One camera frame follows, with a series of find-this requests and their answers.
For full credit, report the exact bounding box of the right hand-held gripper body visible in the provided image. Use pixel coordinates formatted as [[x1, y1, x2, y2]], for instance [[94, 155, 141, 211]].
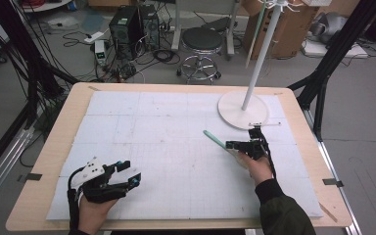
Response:
[[239, 121, 282, 162]]

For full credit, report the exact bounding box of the white grid foam mat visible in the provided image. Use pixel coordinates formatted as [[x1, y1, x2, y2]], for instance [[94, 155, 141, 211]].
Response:
[[45, 90, 324, 221]]

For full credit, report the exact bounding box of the large black computer tower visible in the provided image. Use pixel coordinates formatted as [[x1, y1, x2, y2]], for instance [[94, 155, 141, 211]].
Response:
[[108, 5, 145, 62]]

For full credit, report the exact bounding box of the person's right hand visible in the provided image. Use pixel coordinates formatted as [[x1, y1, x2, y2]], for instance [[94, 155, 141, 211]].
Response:
[[238, 151, 274, 186]]

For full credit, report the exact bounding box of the white device with display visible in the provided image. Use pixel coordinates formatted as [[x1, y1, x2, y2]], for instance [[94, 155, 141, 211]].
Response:
[[93, 39, 108, 67]]

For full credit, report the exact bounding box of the white flat board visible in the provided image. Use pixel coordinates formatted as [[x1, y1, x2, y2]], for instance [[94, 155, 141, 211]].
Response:
[[302, 38, 370, 60]]

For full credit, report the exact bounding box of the white hook stand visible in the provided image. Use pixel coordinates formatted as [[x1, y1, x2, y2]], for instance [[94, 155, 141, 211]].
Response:
[[217, 0, 305, 131]]

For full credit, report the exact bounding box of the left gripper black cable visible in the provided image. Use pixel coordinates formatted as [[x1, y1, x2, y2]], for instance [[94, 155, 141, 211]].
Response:
[[67, 167, 81, 232]]

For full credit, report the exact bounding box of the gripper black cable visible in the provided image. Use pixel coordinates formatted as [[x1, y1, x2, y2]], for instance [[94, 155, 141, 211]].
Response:
[[259, 136, 277, 179], [67, 167, 81, 232]]

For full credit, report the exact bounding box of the pastry brush with green handle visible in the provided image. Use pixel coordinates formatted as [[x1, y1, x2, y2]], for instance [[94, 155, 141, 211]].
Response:
[[203, 129, 250, 169]]

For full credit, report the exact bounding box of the black tape strip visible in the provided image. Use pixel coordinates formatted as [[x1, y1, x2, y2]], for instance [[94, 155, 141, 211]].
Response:
[[322, 178, 345, 188], [17, 172, 43, 183]]

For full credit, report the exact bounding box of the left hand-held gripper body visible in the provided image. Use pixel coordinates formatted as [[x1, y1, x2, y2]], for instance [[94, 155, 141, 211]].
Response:
[[70, 156, 127, 204]]

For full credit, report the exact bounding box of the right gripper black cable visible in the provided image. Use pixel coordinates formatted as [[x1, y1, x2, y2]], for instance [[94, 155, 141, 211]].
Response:
[[259, 136, 277, 179]]

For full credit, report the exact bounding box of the silver grey appliance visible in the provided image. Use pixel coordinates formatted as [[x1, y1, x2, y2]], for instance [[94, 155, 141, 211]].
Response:
[[309, 12, 349, 44]]

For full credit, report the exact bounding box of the black metal frame stand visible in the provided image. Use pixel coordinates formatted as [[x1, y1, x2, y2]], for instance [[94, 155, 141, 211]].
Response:
[[287, 0, 376, 143], [0, 0, 79, 130]]

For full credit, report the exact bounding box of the slim black computer tower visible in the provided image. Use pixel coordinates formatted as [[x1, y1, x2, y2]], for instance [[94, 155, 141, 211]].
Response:
[[138, 3, 161, 52]]

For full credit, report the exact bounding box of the black round stool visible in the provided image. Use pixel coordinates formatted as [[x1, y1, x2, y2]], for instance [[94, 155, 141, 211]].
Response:
[[176, 26, 224, 86]]

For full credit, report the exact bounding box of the white table leg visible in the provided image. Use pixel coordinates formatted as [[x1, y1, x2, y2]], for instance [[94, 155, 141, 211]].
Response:
[[170, 0, 182, 52], [225, 0, 243, 57]]

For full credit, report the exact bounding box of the coiled black cable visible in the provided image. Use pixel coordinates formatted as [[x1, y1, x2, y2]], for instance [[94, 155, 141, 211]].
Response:
[[151, 48, 181, 66]]

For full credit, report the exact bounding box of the aluminium rail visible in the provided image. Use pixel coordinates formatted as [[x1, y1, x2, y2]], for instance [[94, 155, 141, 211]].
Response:
[[302, 109, 363, 235], [0, 125, 35, 214]]

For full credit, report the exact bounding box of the brown cardboard box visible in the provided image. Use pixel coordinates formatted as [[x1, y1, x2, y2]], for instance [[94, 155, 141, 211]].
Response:
[[243, 0, 321, 61]]

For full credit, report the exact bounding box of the long brown tape strip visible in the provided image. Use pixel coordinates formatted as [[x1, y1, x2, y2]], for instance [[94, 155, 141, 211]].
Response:
[[318, 202, 339, 223]]

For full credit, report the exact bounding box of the person's left hand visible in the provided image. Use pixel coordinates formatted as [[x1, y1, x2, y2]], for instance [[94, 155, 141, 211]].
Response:
[[77, 195, 119, 235]]

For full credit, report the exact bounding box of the white power strip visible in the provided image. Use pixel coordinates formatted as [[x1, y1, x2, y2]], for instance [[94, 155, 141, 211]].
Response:
[[83, 31, 106, 45]]

